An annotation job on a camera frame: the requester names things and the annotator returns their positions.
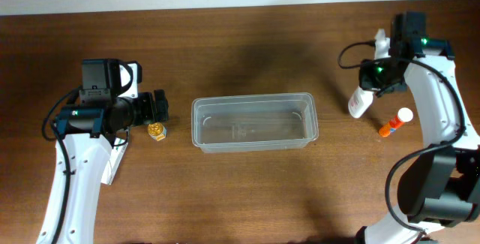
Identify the gold lid balm jar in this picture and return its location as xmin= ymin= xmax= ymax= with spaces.
xmin=147 ymin=122 xmax=167 ymax=141

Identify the white spray bottle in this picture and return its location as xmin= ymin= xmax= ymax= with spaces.
xmin=348 ymin=86 xmax=374 ymax=119

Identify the orange tube white cap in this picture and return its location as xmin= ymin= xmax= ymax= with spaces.
xmin=378 ymin=107 xmax=413 ymax=137

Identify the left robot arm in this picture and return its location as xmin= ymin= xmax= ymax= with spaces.
xmin=37 ymin=87 xmax=169 ymax=243

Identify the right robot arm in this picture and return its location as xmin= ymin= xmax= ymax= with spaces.
xmin=348 ymin=30 xmax=479 ymax=243

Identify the clear plastic container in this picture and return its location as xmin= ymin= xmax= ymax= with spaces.
xmin=191 ymin=92 xmax=320 ymax=153

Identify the right black cable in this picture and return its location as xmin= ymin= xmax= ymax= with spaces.
xmin=336 ymin=39 xmax=467 ymax=233

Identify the black cable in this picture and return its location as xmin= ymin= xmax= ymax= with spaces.
xmin=40 ymin=60 xmax=135 ymax=244
xmin=336 ymin=39 xmax=467 ymax=233

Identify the left black cable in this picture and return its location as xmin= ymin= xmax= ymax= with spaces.
xmin=40 ymin=60 xmax=135 ymax=244

